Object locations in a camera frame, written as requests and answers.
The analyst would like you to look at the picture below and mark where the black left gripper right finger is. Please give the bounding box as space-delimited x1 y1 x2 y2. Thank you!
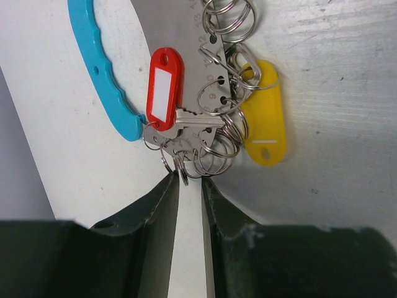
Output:
202 178 396 297

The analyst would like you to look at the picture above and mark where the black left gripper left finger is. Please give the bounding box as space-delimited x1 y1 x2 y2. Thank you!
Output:
1 173 180 297

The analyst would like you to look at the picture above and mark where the metal key organizer blue handle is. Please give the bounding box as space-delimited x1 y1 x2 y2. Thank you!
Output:
68 1 261 181

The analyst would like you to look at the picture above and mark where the red key tag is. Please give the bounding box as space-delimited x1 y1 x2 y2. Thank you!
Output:
146 47 184 132

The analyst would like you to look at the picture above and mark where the yellow key tag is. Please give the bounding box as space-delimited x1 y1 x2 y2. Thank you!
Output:
241 60 288 167

